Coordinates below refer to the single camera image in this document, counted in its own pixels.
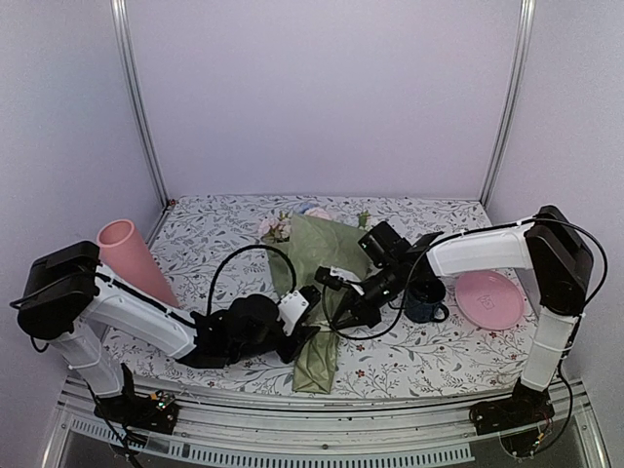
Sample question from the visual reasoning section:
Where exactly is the pink cylindrical vase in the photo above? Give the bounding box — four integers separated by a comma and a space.
97, 219, 179, 307

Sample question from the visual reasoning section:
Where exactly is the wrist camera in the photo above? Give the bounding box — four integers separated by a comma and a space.
277, 285, 321, 336
314, 266, 365, 295

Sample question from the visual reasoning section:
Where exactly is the aluminium front rail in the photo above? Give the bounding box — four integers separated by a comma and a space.
46, 374, 605, 468

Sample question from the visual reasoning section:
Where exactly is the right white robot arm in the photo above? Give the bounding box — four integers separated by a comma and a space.
329, 205, 595, 425

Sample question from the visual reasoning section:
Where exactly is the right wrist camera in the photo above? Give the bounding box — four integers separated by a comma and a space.
314, 266, 365, 295

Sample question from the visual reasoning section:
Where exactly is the right aluminium frame post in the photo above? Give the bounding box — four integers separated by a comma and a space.
480, 0, 536, 209

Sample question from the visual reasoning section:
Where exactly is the aluminium frame post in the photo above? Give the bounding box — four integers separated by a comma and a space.
110, 0, 170, 208
480, 0, 536, 209

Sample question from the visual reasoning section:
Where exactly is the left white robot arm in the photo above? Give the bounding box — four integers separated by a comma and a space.
10, 241, 321, 423

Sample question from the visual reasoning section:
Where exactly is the left aluminium frame post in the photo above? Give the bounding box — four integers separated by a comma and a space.
110, 0, 170, 208

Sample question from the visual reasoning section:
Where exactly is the pink plate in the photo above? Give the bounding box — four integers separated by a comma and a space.
455, 271, 525, 331

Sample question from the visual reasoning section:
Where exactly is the green paper bouquet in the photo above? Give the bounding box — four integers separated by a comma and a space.
257, 207, 386, 394

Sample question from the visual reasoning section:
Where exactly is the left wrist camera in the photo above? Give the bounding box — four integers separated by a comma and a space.
277, 285, 321, 336

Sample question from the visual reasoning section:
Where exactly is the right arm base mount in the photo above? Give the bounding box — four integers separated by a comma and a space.
469, 383, 555, 458

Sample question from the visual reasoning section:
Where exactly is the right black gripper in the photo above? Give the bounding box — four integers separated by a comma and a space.
330, 261, 407, 330

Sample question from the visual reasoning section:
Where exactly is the dark blue mug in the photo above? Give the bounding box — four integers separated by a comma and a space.
404, 279, 449, 324

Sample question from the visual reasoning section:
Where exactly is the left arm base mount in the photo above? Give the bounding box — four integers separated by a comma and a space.
95, 386, 179, 435

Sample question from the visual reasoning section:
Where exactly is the floral patterned table mat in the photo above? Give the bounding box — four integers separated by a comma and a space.
103, 195, 536, 399

